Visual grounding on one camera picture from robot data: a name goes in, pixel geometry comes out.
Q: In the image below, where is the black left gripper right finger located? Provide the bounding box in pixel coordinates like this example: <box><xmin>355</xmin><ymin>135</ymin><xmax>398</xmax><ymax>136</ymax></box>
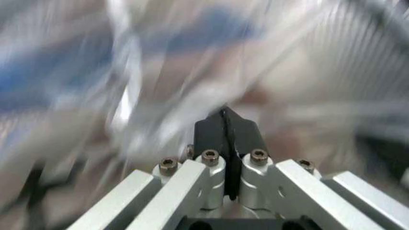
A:
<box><xmin>223</xmin><ymin>107</ymin><xmax>391</xmax><ymax>230</ymax></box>

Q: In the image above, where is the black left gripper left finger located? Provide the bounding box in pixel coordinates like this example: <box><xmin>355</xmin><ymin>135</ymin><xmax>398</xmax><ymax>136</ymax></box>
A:
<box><xmin>67</xmin><ymin>108</ymin><xmax>232</xmax><ymax>230</ymax></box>

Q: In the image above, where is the translucent plastic garbage bag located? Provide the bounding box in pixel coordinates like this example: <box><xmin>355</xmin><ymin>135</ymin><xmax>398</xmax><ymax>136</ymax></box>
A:
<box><xmin>0</xmin><ymin>0</ymin><xmax>409</xmax><ymax>230</ymax></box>

